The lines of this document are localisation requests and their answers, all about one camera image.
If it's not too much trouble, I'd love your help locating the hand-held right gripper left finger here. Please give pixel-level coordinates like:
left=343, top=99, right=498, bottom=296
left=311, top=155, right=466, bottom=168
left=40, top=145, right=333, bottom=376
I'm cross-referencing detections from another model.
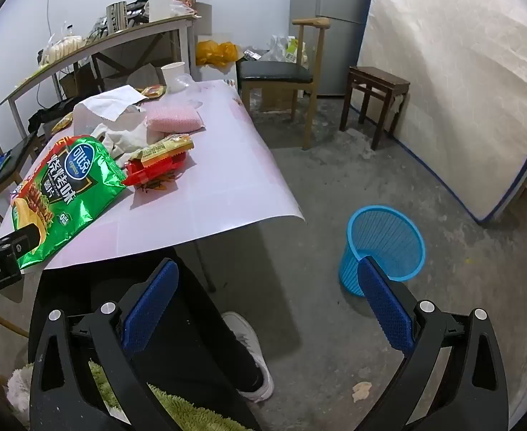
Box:
left=29, top=258, right=179, bottom=431

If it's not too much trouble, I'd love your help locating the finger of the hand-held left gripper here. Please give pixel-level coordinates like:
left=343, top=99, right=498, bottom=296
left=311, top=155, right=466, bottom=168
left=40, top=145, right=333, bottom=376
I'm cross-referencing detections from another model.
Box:
left=0, top=226, right=38, bottom=262

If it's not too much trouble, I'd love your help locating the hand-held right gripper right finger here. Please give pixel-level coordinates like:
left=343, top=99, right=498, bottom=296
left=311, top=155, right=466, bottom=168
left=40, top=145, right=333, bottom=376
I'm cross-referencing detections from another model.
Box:
left=358, top=256, right=509, bottom=431

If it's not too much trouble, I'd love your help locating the blue plastic waste basket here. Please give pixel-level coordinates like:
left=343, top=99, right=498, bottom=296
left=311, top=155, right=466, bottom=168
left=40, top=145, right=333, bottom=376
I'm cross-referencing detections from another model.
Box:
left=339, top=205, right=426, bottom=297

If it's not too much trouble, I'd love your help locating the green chip bag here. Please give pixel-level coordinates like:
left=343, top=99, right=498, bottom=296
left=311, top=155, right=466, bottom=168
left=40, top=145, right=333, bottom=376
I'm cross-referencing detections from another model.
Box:
left=11, top=135, right=127, bottom=271

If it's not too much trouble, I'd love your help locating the white cloth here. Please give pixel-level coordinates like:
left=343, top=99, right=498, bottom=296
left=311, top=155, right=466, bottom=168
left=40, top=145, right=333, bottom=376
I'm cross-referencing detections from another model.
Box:
left=94, top=119, right=152, bottom=162

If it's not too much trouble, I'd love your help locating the person's black trouser leg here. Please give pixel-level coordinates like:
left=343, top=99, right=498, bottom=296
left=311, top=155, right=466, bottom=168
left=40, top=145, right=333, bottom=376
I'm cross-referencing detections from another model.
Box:
left=30, top=247, right=264, bottom=396

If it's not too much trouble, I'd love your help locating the wooden chair with black seat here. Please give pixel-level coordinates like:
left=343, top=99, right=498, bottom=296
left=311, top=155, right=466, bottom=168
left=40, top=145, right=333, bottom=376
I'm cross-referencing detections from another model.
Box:
left=237, top=17, right=331, bottom=151
left=0, top=117, right=40, bottom=223

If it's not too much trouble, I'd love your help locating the green fluffy cushion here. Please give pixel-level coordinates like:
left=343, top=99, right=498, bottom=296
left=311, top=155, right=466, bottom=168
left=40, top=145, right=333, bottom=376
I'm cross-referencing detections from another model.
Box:
left=5, top=361, right=246, bottom=431

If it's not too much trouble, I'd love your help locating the person's white shoe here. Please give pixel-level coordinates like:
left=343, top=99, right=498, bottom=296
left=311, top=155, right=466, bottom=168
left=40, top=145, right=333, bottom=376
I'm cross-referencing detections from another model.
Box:
left=222, top=312, right=274, bottom=402

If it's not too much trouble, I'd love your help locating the yellow snack packet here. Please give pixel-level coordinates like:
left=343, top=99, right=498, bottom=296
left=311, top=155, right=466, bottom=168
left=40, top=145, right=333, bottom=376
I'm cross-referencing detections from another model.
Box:
left=52, top=112, right=75, bottom=134

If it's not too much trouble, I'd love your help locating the black bag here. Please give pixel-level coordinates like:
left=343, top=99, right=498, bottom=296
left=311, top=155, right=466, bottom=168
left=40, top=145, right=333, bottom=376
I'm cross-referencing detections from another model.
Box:
left=28, top=96, right=82, bottom=133

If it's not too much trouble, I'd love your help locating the red snack packet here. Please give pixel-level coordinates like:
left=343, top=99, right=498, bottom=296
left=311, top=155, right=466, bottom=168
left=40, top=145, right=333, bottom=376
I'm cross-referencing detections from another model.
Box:
left=123, top=150, right=188, bottom=189

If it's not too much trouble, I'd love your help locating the yellow-green snack packet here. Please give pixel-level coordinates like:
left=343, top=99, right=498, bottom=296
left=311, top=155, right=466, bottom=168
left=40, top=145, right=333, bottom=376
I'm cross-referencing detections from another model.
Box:
left=131, top=135, right=195, bottom=162

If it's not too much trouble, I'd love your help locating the white tissue paper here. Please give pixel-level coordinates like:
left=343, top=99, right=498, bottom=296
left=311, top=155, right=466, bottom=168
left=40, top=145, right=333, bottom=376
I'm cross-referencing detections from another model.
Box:
left=74, top=85, right=150, bottom=135

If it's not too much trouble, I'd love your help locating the pink mesh packet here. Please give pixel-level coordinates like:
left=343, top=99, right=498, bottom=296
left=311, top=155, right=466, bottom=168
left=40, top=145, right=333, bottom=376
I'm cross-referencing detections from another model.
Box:
left=145, top=103, right=204, bottom=134

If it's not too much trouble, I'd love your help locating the bag of white buns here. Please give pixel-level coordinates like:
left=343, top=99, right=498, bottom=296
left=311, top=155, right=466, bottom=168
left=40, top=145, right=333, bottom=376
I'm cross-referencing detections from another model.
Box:
left=37, top=33, right=85, bottom=66

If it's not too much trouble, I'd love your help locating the white paper cup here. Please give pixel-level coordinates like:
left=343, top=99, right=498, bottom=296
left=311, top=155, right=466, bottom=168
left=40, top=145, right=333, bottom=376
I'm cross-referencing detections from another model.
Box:
left=161, top=61, right=188, bottom=93

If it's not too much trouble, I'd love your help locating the clear plastic cup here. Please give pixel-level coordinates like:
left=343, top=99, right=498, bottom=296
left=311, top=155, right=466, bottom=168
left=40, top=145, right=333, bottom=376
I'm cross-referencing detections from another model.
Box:
left=174, top=74, right=201, bottom=99

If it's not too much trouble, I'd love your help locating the dark wooden stool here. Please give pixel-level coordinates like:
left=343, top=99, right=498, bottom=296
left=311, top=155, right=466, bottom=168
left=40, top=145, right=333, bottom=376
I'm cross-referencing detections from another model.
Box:
left=340, top=66, right=411, bottom=151

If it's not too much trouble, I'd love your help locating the beige mattress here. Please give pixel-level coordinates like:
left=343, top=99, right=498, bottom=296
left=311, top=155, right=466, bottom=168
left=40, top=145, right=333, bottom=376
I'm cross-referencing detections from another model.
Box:
left=357, top=0, right=527, bottom=223

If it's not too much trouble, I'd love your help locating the metal container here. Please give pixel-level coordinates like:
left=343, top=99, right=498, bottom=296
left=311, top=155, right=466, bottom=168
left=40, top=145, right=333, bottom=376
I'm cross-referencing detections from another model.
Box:
left=106, top=2, right=127, bottom=32

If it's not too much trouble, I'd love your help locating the yellow plastic bag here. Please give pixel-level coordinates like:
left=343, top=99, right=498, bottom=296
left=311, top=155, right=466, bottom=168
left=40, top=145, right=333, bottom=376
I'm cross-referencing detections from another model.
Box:
left=195, top=40, right=238, bottom=69

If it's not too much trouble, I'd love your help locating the white box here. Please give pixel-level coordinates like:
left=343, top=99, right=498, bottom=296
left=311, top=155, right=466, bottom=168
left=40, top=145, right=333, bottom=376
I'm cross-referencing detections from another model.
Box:
left=149, top=0, right=177, bottom=22

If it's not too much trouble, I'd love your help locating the white plastic bag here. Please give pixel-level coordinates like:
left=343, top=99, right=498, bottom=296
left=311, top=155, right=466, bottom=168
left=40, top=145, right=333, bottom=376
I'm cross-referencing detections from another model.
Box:
left=263, top=34, right=307, bottom=64

